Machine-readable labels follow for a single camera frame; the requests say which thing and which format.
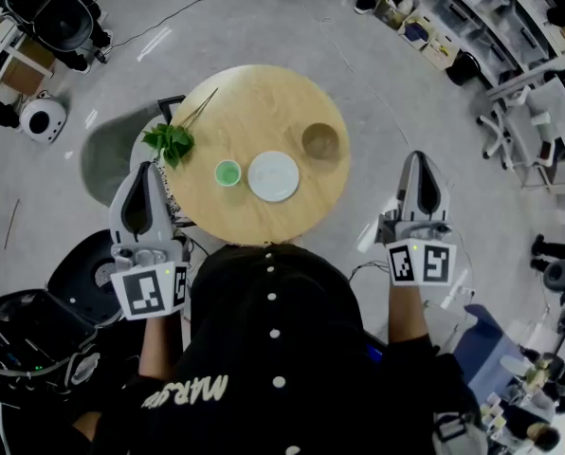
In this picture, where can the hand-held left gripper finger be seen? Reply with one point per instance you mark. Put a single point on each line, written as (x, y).
(116, 221)
(161, 221)

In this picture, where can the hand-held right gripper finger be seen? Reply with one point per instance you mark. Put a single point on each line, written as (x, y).
(444, 206)
(408, 197)

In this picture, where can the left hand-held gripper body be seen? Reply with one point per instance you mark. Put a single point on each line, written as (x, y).
(142, 292)

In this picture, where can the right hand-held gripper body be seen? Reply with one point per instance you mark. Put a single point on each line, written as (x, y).
(420, 263)

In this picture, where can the green cup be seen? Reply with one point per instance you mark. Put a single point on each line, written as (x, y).
(228, 174)

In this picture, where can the brown bowl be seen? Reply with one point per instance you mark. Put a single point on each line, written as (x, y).
(320, 139)

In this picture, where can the white plate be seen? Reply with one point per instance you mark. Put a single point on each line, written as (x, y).
(273, 177)

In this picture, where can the person's left forearm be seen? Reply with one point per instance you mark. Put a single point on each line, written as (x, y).
(159, 349)

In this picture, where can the person's right forearm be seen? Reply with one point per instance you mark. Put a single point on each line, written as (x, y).
(406, 315)

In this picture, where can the black-white patterned seat cushion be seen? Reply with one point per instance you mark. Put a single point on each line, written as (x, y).
(170, 194)

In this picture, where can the grey shell chair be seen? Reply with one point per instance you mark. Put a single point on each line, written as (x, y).
(97, 159)

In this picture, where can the green leafy plant sprig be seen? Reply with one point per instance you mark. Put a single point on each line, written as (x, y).
(169, 142)

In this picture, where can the black hard-shell backpack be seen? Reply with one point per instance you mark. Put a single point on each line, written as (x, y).
(50, 320)
(55, 12)

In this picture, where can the blue cloth-covered table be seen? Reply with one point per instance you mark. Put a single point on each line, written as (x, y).
(486, 344)

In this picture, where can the white office chair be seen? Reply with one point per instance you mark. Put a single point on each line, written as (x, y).
(534, 126)

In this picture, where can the white round shell case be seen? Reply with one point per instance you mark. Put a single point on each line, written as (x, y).
(43, 120)

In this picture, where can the black waste bin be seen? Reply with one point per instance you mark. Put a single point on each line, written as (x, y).
(462, 68)

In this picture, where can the small open storage box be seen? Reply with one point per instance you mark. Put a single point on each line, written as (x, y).
(440, 52)
(416, 31)

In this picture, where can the round wooden table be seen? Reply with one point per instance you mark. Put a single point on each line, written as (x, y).
(263, 107)

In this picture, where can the person's black buttoned shirt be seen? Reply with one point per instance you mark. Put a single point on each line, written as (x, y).
(287, 349)

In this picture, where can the cluttered white desk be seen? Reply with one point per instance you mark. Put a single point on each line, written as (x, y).
(538, 396)

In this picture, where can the white metal storage shelf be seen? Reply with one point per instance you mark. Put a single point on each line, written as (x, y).
(496, 26)

